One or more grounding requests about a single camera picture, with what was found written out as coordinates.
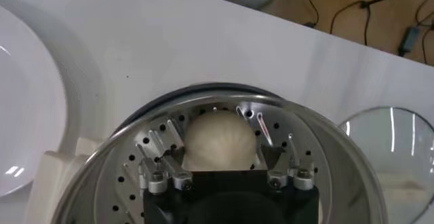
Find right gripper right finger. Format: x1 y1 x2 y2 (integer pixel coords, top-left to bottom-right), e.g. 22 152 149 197
259 143 316 191

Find round white plate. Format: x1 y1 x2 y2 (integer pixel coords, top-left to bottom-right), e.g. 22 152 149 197
0 4 68 198

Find round glass pot lid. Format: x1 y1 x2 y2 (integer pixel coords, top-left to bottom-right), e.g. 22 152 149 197
338 106 434 224

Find white steamed baozi bun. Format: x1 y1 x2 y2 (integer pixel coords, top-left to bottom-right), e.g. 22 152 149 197
182 111 258 172

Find black power brick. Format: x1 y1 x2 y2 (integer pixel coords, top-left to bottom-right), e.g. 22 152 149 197
398 26 421 57

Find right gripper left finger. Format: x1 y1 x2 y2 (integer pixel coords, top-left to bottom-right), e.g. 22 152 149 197
137 145 194 194

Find perforated steel steamer basket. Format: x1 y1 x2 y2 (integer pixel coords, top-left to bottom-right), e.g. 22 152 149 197
50 89 389 224

